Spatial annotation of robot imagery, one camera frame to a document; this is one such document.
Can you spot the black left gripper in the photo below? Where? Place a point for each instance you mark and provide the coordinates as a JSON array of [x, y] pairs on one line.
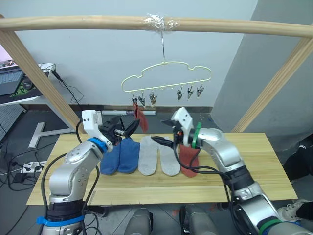
[[108, 132]]

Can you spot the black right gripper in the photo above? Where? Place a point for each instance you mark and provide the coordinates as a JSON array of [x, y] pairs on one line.
[[178, 137]]

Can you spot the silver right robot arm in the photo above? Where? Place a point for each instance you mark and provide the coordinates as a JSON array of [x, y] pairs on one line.
[[225, 149]]

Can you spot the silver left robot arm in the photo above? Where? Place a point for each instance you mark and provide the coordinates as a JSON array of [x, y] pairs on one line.
[[71, 169]]

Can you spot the hanger clip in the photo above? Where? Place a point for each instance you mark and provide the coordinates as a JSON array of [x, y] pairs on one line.
[[134, 99], [179, 94], [190, 93], [153, 99], [142, 100], [200, 91]]

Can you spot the pale yellow clip hanger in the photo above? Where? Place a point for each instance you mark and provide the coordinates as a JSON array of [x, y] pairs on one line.
[[168, 63]]

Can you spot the red sock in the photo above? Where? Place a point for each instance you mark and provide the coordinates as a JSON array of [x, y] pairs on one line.
[[189, 161], [142, 120]]

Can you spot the grey sock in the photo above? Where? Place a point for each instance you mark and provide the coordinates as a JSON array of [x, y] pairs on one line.
[[170, 161], [148, 156]]

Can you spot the blue left wrist band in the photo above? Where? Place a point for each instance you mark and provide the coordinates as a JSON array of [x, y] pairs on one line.
[[99, 144]]

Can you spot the blue sock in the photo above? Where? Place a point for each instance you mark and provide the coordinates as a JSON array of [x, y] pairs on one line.
[[128, 156], [110, 161]]

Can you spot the white desk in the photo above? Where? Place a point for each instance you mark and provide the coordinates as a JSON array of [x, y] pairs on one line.
[[36, 132]]

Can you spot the grey rounded leg shell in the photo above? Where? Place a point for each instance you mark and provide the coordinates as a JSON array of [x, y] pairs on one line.
[[198, 220], [138, 222]]

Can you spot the white power strip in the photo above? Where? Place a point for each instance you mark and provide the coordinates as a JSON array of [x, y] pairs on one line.
[[33, 167]]

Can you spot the black computer mouse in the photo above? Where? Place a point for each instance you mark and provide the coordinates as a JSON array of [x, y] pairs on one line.
[[28, 85]]

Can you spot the clear tape wrap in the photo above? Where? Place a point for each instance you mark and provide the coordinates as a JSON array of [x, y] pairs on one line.
[[159, 22]]

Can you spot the black green mouse pad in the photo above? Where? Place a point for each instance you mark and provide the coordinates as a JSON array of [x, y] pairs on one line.
[[17, 94]]

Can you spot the white perforated panel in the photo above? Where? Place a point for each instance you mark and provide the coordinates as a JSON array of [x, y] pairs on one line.
[[8, 120]]

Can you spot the black power adapter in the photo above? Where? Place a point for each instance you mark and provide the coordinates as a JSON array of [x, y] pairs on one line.
[[17, 177]]

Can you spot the grey laptop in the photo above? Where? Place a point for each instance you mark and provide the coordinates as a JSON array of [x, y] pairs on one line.
[[8, 80]]

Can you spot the person's black trouser leg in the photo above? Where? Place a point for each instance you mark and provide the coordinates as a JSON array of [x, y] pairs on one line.
[[299, 159]]

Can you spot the white sneaker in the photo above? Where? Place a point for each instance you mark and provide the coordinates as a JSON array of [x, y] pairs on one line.
[[289, 210]]

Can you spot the white strip by wall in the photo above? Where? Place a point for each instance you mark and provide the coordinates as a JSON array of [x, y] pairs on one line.
[[112, 112]]

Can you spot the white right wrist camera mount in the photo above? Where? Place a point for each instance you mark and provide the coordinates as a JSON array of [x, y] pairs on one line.
[[184, 120]]

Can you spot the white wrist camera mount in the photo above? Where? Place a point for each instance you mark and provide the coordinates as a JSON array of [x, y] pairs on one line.
[[184, 120], [90, 122]]

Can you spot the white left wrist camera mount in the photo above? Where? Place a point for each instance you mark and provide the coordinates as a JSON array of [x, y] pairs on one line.
[[90, 122]]

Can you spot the wooden rack slanted post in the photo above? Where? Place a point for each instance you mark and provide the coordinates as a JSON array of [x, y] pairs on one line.
[[36, 73], [276, 80]]

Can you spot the wooden rack top rail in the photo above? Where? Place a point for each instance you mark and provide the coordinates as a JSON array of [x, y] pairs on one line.
[[73, 23]]

